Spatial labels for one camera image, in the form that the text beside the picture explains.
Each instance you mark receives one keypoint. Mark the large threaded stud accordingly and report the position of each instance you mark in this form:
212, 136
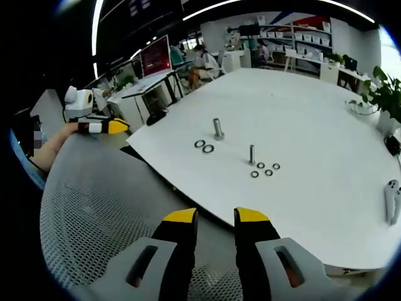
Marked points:
217, 127

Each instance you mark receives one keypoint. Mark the red screen monitor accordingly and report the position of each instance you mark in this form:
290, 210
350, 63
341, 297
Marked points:
155, 56

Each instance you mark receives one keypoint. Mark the person's blue shirt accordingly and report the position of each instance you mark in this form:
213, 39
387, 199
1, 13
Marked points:
23, 160

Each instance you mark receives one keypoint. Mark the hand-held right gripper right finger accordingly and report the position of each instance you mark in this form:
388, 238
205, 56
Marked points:
253, 232

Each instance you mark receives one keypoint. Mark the white handheld controller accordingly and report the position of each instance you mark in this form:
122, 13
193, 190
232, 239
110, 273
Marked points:
390, 200
398, 200

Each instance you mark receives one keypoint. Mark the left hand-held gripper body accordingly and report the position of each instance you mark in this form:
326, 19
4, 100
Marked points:
78, 103

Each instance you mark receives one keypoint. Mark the small steel washer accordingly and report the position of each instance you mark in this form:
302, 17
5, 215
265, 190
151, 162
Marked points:
258, 165
265, 172
252, 174
273, 166

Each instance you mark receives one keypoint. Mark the shelf with white bins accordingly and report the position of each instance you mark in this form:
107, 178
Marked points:
307, 40

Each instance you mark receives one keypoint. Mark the large steel washer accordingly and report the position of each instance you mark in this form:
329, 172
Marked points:
195, 144
203, 149

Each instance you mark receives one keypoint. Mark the white standing desk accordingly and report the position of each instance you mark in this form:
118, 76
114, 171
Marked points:
141, 91

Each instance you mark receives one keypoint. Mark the black pouch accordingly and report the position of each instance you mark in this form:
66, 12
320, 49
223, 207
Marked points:
156, 117

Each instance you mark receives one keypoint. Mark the potted green plant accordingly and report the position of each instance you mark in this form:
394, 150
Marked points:
387, 91

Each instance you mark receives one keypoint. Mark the grey mesh office chair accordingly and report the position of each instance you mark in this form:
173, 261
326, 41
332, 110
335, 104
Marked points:
94, 203

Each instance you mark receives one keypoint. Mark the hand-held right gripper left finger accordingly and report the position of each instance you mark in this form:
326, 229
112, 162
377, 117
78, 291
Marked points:
175, 238

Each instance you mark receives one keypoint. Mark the small threaded stud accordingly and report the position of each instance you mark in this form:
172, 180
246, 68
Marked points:
251, 155

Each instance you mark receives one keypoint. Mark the black power adapter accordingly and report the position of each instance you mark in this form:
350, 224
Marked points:
391, 143

